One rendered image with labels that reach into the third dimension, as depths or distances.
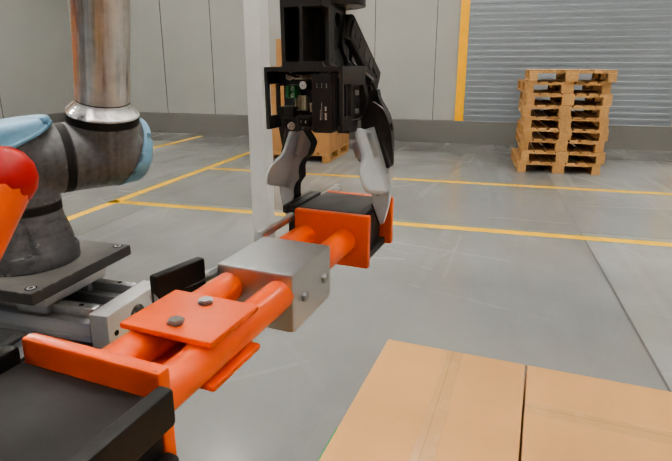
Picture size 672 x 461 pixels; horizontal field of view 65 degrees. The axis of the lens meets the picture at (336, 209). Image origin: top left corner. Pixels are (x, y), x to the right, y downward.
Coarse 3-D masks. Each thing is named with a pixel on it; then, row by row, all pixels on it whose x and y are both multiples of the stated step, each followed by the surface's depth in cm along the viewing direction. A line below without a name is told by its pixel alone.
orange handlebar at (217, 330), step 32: (224, 288) 36; (288, 288) 36; (128, 320) 30; (160, 320) 30; (192, 320) 30; (224, 320) 30; (256, 320) 32; (128, 352) 28; (160, 352) 30; (192, 352) 27; (224, 352) 29; (192, 384) 26
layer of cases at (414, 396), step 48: (384, 384) 137; (432, 384) 137; (480, 384) 137; (528, 384) 137; (576, 384) 137; (624, 384) 137; (336, 432) 119; (384, 432) 119; (432, 432) 119; (480, 432) 119; (528, 432) 119; (576, 432) 119; (624, 432) 119
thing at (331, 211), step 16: (336, 192) 56; (304, 208) 49; (320, 208) 49; (336, 208) 49; (352, 208) 49; (368, 208) 49; (304, 224) 49; (320, 224) 49; (336, 224) 48; (352, 224) 47; (368, 224) 47; (384, 224) 54; (320, 240) 49; (368, 240) 47; (384, 240) 55; (352, 256) 48; (368, 256) 48
